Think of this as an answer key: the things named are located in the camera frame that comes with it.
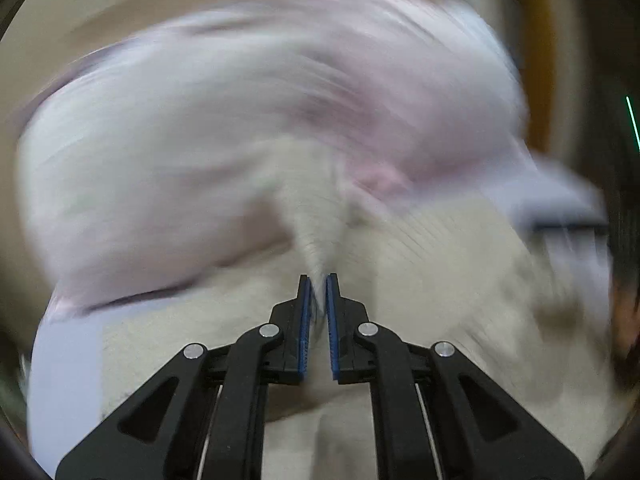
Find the beige knitted garment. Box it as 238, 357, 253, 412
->
101, 159, 627, 469

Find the pink floral duvet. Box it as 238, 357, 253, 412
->
17, 0, 601, 318

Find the wooden bed frame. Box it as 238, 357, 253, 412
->
521, 0, 563, 154

